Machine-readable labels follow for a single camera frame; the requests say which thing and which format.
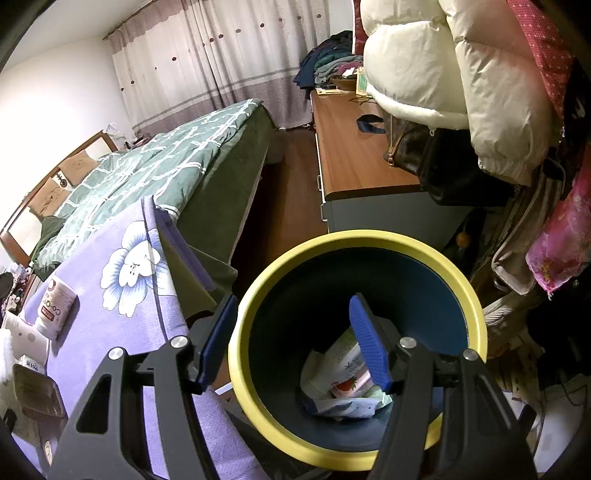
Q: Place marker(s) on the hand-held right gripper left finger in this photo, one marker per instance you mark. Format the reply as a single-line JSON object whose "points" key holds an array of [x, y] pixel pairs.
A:
{"points": [[217, 341]]}

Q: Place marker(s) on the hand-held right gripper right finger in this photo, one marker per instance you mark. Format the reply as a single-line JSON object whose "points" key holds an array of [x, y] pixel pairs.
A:
{"points": [[369, 341]]}

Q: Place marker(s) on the white plastic bottle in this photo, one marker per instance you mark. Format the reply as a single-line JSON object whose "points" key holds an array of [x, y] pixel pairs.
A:
{"points": [[344, 357]]}

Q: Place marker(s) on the green plastic bag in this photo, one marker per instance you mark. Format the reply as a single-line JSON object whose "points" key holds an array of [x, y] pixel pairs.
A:
{"points": [[376, 396]]}

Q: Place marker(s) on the white tissue paper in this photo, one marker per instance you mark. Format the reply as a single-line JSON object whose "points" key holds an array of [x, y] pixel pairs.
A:
{"points": [[314, 374]]}

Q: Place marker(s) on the blue bin with yellow rim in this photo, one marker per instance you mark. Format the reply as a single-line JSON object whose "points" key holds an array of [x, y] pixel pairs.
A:
{"points": [[415, 295]]}

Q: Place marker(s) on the blue white packet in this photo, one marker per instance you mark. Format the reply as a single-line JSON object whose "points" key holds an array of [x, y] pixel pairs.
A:
{"points": [[344, 408]]}

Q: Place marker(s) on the small white labelled box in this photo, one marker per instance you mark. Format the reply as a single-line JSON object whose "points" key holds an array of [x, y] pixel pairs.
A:
{"points": [[32, 364]]}

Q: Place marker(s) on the purple floral tablecloth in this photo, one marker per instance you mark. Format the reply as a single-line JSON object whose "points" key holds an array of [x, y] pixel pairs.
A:
{"points": [[115, 332]]}

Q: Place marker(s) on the wooden bed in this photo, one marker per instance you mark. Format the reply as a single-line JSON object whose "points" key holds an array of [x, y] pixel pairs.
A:
{"points": [[231, 207]]}

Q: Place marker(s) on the beige hanging coat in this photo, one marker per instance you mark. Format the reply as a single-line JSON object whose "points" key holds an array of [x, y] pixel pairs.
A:
{"points": [[517, 258]]}

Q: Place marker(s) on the wooden cabinet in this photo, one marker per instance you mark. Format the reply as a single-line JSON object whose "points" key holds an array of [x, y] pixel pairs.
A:
{"points": [[355, 152]]}

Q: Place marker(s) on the green checked duvet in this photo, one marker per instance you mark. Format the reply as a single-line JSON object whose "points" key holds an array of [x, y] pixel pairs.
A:
{"points": [[152, 161]]}

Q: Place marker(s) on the black bag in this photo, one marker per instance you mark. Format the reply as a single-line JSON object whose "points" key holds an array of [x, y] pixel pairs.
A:
{"points": [[461, 170]]}

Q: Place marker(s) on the brown handbag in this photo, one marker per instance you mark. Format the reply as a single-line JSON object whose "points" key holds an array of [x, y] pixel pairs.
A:
{"points": [[406, 147]]}

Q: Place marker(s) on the dark green cloth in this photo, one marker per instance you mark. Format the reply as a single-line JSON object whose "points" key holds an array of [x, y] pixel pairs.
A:
{"points": [[46, 235]]}

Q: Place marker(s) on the brown pillow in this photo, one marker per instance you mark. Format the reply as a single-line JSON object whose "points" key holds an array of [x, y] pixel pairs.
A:
{"points": [[81, 167], [55, 196]]}

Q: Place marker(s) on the pink floral scarf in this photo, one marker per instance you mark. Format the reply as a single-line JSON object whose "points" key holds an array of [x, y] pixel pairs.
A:
{"points": [[563, 235]]}

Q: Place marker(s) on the green box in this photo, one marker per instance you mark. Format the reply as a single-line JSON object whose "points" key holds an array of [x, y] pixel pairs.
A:
{"points": [[364, 83]]}

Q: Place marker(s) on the cream puffer jacket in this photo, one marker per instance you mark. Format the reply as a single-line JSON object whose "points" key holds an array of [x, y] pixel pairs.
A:
{"points": [[438, 69]]}

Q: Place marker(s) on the pink beige curtain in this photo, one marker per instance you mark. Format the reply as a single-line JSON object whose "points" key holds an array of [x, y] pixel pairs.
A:
{"points": [[207, 60]]}

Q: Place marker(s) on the pile of folded clothes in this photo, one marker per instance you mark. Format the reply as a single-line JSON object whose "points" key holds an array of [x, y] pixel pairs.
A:
{"points": [[328, 60]]}

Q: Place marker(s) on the red quilted jacket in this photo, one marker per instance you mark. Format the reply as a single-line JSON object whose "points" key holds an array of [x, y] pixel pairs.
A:
{"points": [[545, 50]]}

